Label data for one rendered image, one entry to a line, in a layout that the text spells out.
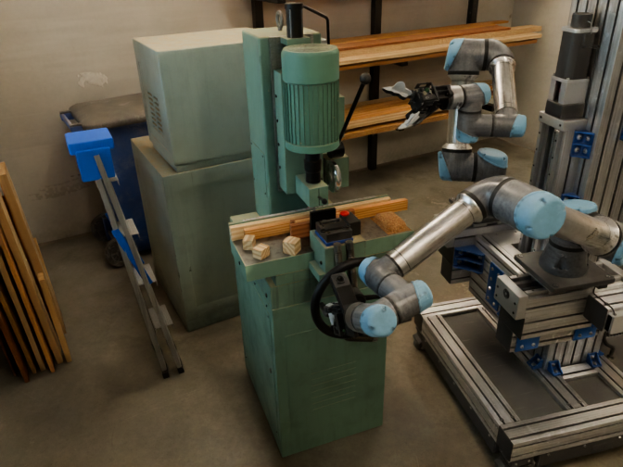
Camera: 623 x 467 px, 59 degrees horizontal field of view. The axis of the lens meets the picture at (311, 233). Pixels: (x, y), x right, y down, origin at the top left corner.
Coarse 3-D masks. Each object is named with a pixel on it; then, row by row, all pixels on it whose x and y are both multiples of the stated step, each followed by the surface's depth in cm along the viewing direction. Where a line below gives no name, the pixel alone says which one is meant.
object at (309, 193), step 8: (296, 176) 190; (304, 176) 189; (296, 184) 192; (304, 184) 183; (312, 184) 182; (320, 184) 182; (296, 192) 193; (304, 192) 184; (312, 192) 180; (320, 192) 181; (304, 200) 186; (312, 200) 182; (320, 200) 183
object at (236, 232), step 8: (368, 200) 199; (376, 200) 199; (384, 200) 200; (336, 208) 194; (344, 208) 195; (288, 216) 189; (296, 216) 189; (304, 216) 190; (240, 224) 184; (248, 224) 184; (256, 224) 185; (232, 232) 183; (240, 232) 184; (232, 240) 184
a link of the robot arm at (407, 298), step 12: (396, 276) 136; (384, 288) 135; (396, 288) 132; (408, 288) 131; (420, 288) 131; (396, 300) 129; (408, 300) 129; (420, 300) 130; (432, 300) 131; (408, 312) 129; (420, 312) 131
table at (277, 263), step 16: (368, 224) 193; (240, 240) 185; (256, 240) 184; (272, 240) 184; (304, 240) 184; (368, 240) 183; (384, 240) 185; (400, 240) 188; (240, 256) 176; (272, 256) 175; (288, 256) 175; (304, 256) 176; (256, 272) 172; (272, 272) 175; (288, 272) 177; (320, 272) 171
